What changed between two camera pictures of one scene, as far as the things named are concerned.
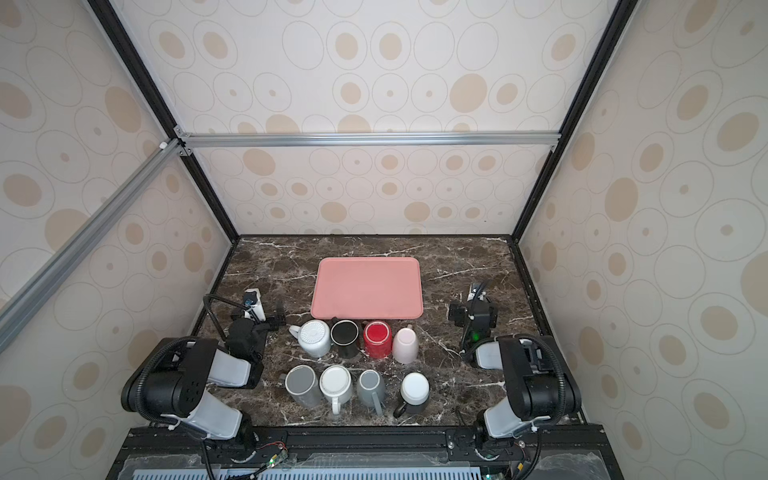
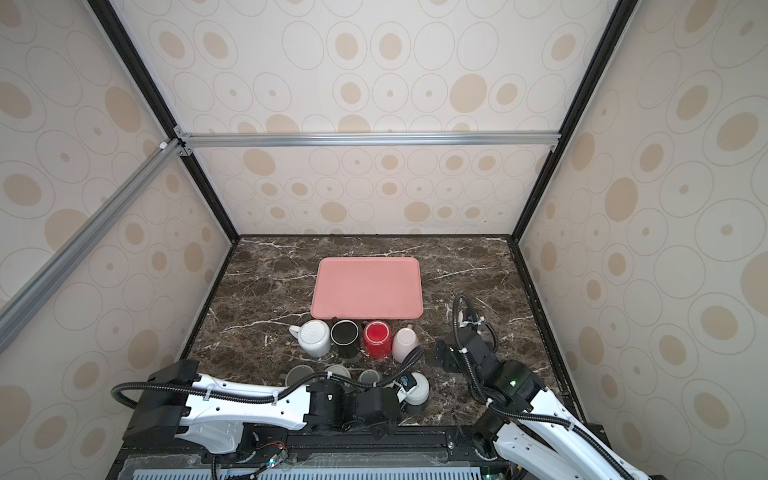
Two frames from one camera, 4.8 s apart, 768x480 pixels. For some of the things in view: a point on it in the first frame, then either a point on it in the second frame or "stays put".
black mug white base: (415, 392) stays put
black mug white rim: (344, 334) stays put
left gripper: (273, 325) -> (388, 429)
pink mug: (405, 345) stays put
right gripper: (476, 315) -> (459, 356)
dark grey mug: (302, 384) stays put
